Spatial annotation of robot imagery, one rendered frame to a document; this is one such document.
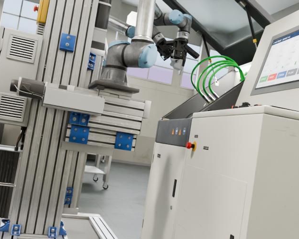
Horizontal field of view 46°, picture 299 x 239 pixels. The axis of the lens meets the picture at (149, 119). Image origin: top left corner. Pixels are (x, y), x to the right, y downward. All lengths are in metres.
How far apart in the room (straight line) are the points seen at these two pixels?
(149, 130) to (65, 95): 9.28
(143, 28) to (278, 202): 1.00
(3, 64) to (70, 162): 0.59
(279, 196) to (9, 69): 1.34
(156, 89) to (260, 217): 9.76
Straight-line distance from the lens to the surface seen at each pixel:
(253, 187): 1.28
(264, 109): 1.29
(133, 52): 1.73
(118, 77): 1.76
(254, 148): 1.30
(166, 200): 2.13
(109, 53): 1.81
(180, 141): 2.03
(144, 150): 10.77
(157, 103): 10.91
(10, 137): 10.21
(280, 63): 1.80
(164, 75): 11.05
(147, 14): 1.77
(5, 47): 1.88
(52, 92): 1.58
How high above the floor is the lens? 0.79
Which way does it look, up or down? 3 degrees up
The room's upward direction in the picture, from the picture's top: 9 degrees clockwise
